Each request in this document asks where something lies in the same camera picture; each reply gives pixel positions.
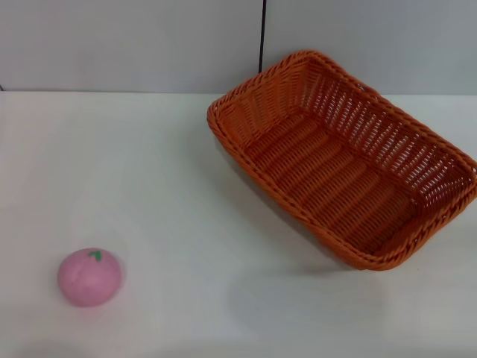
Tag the orange woven plastic basket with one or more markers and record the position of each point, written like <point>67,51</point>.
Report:
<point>320,168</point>

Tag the pink peach toy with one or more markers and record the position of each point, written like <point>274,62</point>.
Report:
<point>89,279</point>

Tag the black vertical wall strip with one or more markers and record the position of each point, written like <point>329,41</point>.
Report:
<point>262,33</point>

